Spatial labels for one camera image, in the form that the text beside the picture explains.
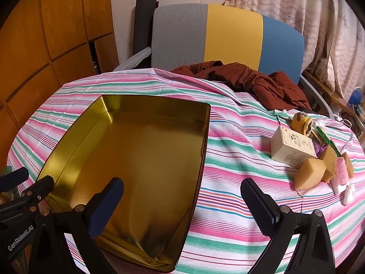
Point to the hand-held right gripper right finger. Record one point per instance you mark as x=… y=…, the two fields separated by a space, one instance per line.
x=256 y=205

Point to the wooden wardrobe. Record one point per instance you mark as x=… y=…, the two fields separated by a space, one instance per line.
x=57 y=20

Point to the wooden side desk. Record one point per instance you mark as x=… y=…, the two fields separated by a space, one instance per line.
x=336 y=97

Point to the grey yellow blue chair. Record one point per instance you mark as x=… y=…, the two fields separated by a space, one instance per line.
x=228 y=34

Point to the striped tablecloth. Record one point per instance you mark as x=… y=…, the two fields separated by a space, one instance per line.
x=233 y=154

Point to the cardboard box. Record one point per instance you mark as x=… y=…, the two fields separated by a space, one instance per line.
x=322 y=64

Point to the yellow plush toy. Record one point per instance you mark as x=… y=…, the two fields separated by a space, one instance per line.
x=302 y=122

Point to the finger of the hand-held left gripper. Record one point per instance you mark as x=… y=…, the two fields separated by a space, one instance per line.
x=14 y=178
x=34 y=191

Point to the clear plastic bag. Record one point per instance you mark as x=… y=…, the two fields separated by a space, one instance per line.
x=319 y=123

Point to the yellow sponge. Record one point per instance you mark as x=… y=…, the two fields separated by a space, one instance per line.
x=348 y=165
x=328 y=162
x=308 y=174

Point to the long rice cracker packet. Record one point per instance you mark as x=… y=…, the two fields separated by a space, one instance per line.
x=328 y=141

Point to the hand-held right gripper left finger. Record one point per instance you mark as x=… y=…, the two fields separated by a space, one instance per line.
x=109 y=205

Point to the gold tin box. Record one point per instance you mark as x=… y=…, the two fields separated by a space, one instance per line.
x=137 y=148

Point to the cream carton box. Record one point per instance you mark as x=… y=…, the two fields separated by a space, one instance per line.
x=290 y=148

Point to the starfish print curtain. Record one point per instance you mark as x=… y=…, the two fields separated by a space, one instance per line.
x=285 y=0

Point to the purple wrapper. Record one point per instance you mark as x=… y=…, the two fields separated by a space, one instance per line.
x=320 y=149

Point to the black rolled mat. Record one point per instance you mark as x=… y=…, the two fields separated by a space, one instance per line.
x=142 y=28

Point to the brown cloth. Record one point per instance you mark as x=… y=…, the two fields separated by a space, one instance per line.
x=256 y=82

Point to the white foam sheet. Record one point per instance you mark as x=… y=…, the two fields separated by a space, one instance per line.
x=131 y=61

